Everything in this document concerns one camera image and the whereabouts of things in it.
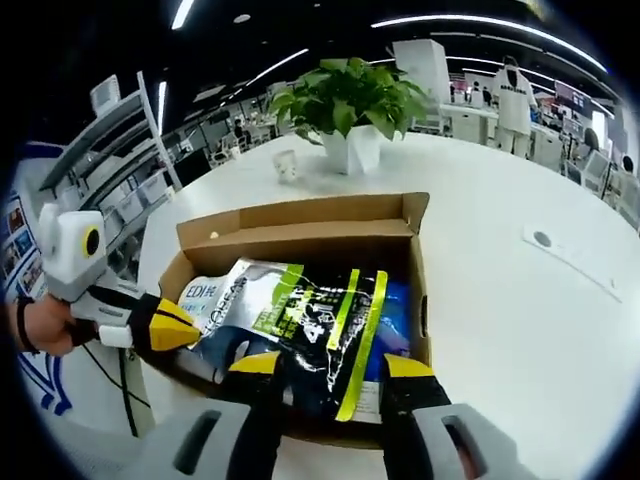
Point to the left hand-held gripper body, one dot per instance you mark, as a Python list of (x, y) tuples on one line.
[(70, 250)]

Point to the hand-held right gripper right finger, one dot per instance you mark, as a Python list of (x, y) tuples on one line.
[(415, 415)]

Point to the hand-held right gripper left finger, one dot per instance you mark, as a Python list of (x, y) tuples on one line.
[(250, 425)]

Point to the blue wet wipes pack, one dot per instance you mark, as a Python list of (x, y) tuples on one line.
[(200, 297)]

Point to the black green soft pouch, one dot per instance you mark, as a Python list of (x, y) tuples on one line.
[(310, 340)]

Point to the brown cardboard shoe box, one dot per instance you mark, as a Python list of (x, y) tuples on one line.
[(300, 235)]

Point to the person's left hand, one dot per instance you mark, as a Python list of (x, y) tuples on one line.
[(45, 325)]

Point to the black wristband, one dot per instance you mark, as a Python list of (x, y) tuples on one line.
[(22, 325)]

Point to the white table socket panel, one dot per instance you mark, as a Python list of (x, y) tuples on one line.
[(570, 257)]

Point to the ceiling light strip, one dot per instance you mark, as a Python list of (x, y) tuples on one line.
[(490, 22), (181, 12)]

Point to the green potted plant white pot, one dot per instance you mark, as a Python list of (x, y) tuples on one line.
[(350, 100)]

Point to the blue white wall poster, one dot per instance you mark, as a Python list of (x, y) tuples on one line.
[(22, 240)]

